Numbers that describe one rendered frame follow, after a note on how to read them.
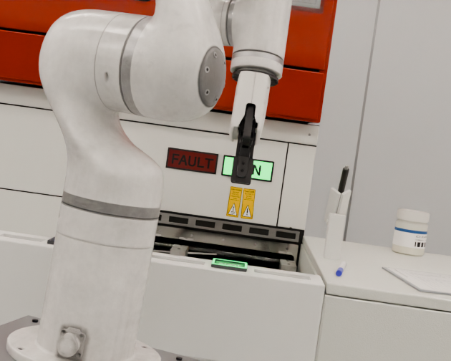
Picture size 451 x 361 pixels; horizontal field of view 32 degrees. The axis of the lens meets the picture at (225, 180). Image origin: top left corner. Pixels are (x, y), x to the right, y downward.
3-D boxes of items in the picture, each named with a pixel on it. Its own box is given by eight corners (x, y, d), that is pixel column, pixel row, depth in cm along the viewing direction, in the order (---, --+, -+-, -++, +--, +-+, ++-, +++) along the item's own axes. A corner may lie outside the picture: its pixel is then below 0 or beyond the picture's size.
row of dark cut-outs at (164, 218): (112, 215, 185) (113, 205, 185) (298, 241, 184) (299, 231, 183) (111, 215, 184) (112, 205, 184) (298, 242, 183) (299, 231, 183)
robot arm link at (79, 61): (126, 220, 89) (165, 10, 88) (-2, 188, 97) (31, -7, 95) (175, 218, 100) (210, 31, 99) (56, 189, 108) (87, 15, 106)
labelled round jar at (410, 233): (389, 248, 178) (394, 207, 178) (419, 253, 178) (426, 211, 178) (394, 253, 171) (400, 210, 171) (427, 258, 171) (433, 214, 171)
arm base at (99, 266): (137, 395, 87) (167, 232, 86) (-22, 357, 90) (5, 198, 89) (174, 353, 106) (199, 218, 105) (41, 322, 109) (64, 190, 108)
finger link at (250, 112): (249, 93, 124) (245, 122, 128) (244, 121, 118) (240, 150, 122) (256, 94, 124) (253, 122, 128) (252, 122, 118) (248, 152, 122)
